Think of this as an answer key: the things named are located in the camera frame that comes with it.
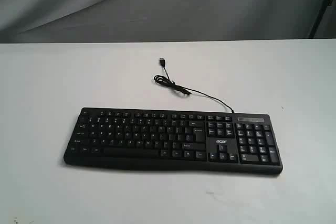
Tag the black acer keyboard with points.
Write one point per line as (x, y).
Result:
(174, 140)

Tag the grey backdrop cloth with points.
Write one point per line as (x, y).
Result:
(37, 21)

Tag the black stand pole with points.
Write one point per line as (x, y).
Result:
(318, 20)

